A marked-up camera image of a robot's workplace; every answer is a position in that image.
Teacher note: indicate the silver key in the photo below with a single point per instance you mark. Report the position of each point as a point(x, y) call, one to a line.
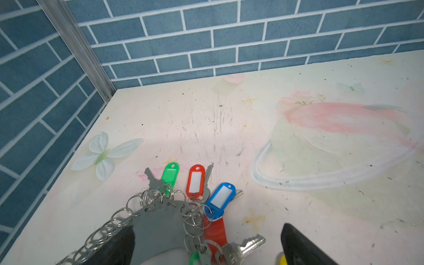
point(235, 253)

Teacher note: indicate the blue key tag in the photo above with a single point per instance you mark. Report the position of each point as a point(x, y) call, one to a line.
point(219, 200)

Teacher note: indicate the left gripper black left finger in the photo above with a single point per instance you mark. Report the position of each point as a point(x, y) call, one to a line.
point(117, 251)

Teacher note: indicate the dark red key tag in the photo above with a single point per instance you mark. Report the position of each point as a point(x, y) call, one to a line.
point(215, 231)

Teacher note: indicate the aluminium corner post left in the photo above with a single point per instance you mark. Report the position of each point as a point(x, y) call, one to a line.
point(65, 24)

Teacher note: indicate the green key tag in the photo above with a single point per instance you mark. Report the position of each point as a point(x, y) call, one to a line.
point(195, 259)
point(170, 173)

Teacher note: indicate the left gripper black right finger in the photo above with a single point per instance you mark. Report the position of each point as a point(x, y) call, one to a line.
point(299, 250)

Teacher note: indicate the yellow key tag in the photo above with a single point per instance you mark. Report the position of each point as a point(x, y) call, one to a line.
point(283, 261)

